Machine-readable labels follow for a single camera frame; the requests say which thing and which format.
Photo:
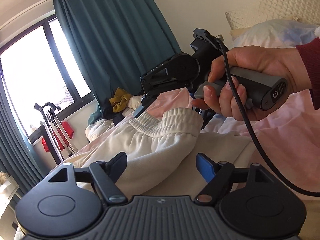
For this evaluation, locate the mustard yellow garment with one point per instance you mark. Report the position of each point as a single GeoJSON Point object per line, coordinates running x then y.
{"type": "Point", "coordinates": [120, 100]}

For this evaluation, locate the red bag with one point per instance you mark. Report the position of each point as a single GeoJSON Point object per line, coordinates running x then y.
{"type": "Point", "coordinates": [67, 129]}

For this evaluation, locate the white quilted duvet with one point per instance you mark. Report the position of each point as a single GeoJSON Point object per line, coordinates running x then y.
{"type": "Point", "coordinates": [96, 129]}

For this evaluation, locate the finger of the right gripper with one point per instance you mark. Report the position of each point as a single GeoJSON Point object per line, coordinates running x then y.
{"type": "Point", "coordinates": [146, 101]}

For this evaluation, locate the person's right hand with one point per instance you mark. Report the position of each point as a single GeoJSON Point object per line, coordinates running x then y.
{"type": "Point", "coordinates": [285, 63]}

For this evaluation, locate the white knit sweatpants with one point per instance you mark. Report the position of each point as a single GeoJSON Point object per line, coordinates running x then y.
{"type": "Point", "coordinates": [160, 182]}

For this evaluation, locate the red sleeve forearm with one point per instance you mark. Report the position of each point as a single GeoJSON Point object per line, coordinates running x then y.
{"type": "Point", "coordinates": [310, 56]}

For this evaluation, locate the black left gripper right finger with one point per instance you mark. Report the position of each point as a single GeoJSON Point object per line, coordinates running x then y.
{"type": "Point", "coordinates": [218, 178]}

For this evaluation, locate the quilted cream headboard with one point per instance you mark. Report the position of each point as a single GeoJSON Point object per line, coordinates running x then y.
{"type": "Point", "coordinates": [304, 11]}

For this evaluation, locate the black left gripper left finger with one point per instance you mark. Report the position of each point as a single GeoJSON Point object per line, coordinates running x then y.
{"type": "Point", "coordinates": [106, 174]}

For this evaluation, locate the white vanity desk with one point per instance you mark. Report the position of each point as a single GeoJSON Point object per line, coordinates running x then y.
{"type": "Point", "coordinates": [9, 198]}

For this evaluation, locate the teal curtain by bed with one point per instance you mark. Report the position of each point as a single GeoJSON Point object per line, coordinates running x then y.
{"type": "Point", "coordinates": [115, 42]}

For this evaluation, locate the pile of clothes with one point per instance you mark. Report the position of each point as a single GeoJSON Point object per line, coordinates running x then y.
{"type": "Point", "coordinates": [104, 111]}

